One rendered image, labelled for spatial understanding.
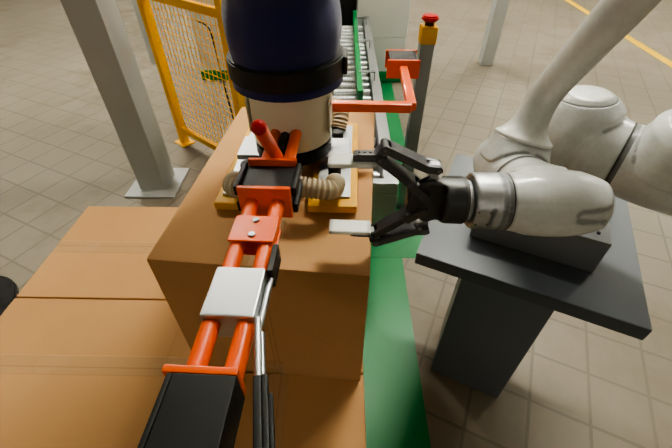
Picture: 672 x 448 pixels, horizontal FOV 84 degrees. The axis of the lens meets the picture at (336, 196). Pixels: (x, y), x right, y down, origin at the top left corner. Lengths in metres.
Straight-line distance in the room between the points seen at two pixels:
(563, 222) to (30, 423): 1.14
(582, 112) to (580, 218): 0.33
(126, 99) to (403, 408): 1.91
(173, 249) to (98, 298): 0.59
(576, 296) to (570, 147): 0.33
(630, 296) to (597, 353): 0.89
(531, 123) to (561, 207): 0.19
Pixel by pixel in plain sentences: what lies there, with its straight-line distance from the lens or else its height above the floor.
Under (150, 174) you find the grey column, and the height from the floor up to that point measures 0.13.
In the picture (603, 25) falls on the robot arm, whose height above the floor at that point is 1.31.
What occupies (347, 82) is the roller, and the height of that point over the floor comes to 0.55.
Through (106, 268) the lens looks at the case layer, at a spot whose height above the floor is 0.54.
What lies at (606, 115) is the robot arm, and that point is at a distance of 0.93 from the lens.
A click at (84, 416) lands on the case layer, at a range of 1.12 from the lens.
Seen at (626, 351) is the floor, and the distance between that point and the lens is 2.02.
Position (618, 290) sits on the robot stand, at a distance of 1.08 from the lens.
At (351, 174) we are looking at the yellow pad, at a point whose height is 0.97.
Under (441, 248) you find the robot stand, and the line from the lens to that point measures 0.99.
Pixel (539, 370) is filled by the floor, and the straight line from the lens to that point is 1.80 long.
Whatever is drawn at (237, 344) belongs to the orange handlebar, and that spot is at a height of 1.09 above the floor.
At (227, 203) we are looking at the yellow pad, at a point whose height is 0.96.
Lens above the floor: 1.46
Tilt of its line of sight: 40 degrees down
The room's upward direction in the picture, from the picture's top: straight up
